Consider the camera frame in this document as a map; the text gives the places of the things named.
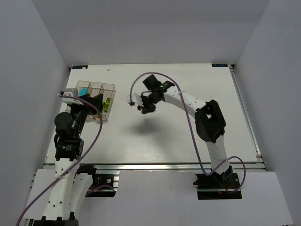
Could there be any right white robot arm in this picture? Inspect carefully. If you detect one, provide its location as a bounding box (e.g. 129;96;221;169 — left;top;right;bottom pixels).
135;74;233;188

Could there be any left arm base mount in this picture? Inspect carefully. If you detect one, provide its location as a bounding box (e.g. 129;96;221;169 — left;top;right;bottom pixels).
77;165;116;198

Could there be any right blue label sticker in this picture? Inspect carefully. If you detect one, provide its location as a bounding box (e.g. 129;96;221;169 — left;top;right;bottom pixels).
211;63;228;67

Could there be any blue label sticker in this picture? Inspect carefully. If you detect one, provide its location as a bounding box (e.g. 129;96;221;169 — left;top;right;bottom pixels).
211;63;228;67
71;65;88;70

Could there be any blue frog lego piece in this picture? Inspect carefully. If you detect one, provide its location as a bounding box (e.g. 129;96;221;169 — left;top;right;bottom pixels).
79;87;87;97

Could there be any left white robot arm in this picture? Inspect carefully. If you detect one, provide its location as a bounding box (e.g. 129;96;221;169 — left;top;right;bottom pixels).
33;92;103;226

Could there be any green lego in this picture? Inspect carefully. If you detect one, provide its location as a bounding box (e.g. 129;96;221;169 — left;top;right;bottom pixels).
105;98;111;105

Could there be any clear three-compartment container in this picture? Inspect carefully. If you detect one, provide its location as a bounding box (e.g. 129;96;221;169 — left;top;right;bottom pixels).
75;81;116;121

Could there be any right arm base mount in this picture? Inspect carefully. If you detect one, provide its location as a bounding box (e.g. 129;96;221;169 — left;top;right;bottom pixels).
193;173;242;200

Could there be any left blue label sticker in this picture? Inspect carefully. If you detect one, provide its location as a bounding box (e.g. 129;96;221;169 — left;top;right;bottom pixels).
71;65;88;70

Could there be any green lego brick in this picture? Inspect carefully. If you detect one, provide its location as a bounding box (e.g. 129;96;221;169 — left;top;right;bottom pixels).
103;105;109;112

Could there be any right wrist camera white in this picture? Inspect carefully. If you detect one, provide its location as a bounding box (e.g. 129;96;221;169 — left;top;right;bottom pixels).
127;93;143;107

